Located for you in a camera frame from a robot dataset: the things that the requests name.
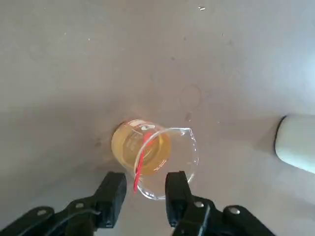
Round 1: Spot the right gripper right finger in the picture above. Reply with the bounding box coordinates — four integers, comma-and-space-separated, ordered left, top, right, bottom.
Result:
164, 170, 274, 236

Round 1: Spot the red stirring stick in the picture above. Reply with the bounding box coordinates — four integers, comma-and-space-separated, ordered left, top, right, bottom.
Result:
132, 131, 152, 195

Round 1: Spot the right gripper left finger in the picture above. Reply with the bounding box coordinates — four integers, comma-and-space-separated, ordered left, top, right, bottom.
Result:
0, 171, 127, 236

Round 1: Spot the cream bin with flip lid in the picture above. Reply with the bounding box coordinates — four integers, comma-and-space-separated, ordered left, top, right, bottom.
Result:
275, 114, 315, 176

